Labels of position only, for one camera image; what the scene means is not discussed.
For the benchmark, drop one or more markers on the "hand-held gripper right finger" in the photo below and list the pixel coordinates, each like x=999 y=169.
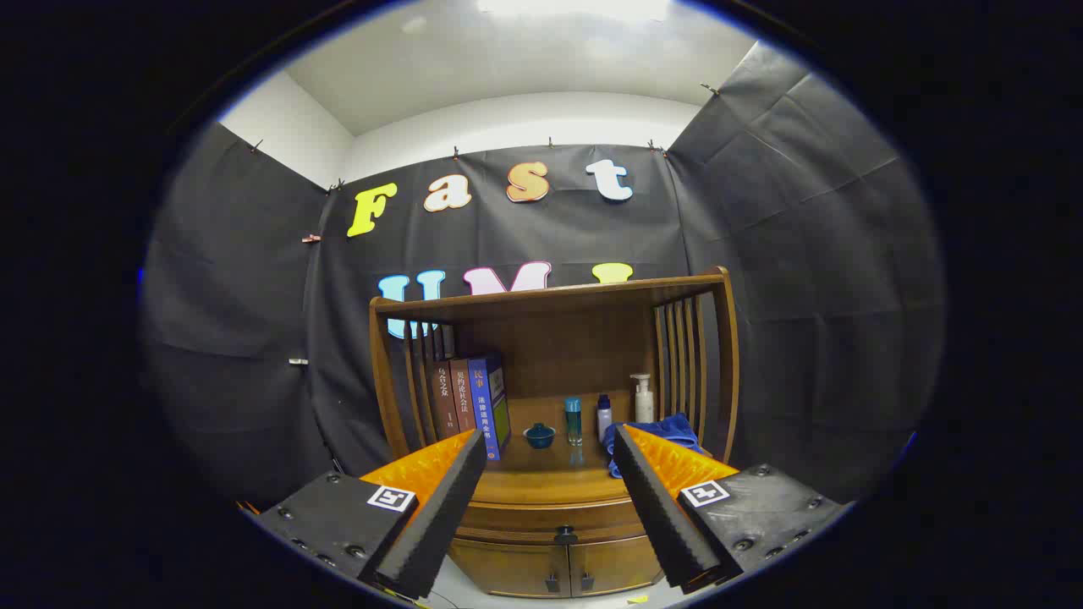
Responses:
x=660 y=516

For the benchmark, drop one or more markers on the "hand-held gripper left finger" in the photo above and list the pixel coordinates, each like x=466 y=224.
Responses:
x=440 y=524

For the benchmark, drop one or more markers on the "wooden drawer with black knob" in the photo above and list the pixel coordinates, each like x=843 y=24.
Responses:
x=525 y=516

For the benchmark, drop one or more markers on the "wooden cabinet door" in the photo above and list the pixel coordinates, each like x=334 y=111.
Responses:
x=508 y=567
x=618 y=562

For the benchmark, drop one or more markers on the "wooden countertop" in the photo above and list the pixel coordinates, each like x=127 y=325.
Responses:
x=550 y=474

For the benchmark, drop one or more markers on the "wooden cabinet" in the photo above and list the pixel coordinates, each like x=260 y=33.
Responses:
x=558 y=347

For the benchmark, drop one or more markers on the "folded blue towel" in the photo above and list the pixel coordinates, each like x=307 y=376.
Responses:
x=668 y=427

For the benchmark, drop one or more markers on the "white pump bottle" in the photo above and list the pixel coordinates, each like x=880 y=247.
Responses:
x=644 y=406

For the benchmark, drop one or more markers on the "white bottle with dark cap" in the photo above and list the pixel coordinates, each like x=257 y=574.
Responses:
x=603 y=419

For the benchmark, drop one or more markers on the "thick blue book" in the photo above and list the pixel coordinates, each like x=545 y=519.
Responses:
x=482 y=406

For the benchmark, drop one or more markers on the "dark brown book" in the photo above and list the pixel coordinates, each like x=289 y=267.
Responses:
x=443 y=397

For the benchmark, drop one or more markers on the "dark blue lidded teacup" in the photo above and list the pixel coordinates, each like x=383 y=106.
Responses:
x=539 y=436

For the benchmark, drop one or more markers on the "reddish brown book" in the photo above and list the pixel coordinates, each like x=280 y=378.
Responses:
x=464 y=393

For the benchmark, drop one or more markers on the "ceiling light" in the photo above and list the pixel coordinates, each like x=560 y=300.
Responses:
x=575 y=7

